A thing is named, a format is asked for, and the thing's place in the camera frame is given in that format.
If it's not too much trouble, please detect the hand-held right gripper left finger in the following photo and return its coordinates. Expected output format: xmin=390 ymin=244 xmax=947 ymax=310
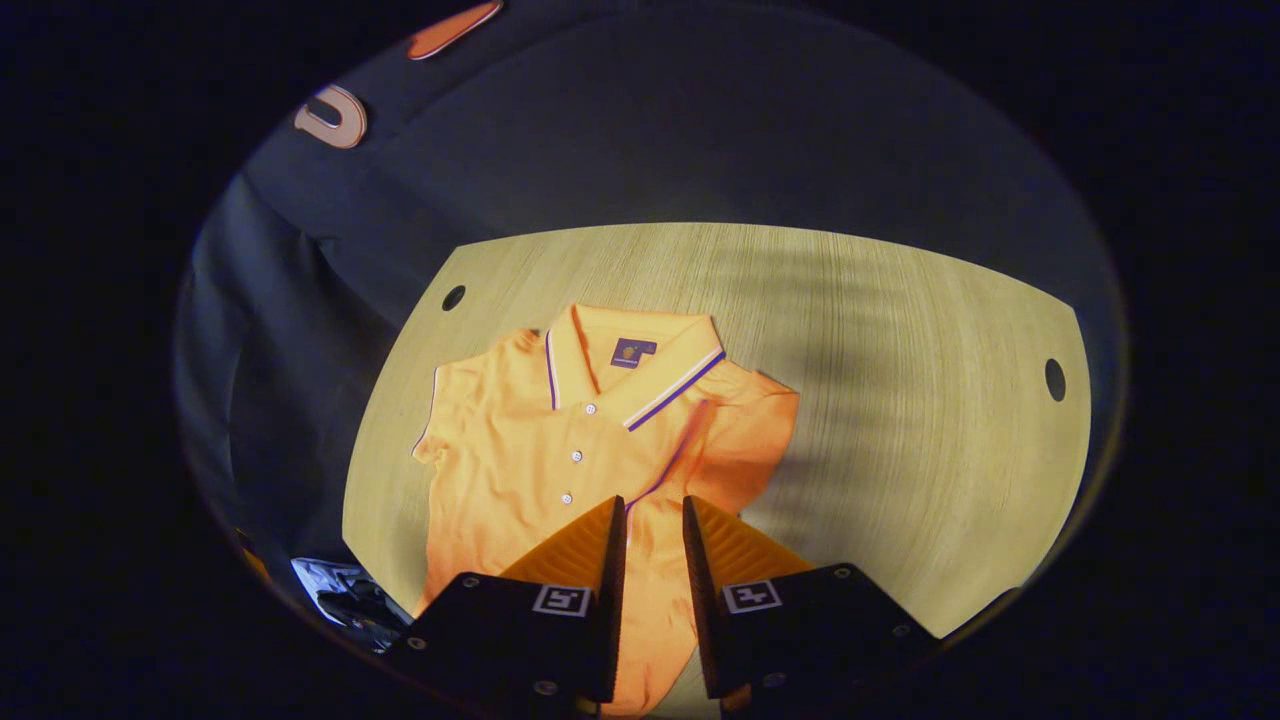
xmin=385 ymin=495 xmax=628 ymax=716

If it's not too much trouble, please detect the grey white crumpled bundle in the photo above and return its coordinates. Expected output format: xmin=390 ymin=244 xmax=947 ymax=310
xmin=290 ymin=558 xmax=411 ymax=651

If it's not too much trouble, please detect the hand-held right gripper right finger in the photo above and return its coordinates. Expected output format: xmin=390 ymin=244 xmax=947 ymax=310
xmin=683 ymin=495 xmax=941 ymax=713

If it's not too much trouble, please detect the orange polo T-shirt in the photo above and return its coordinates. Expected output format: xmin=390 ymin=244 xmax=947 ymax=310
xmin=412 ymin=305 xmax=801 ymax=719

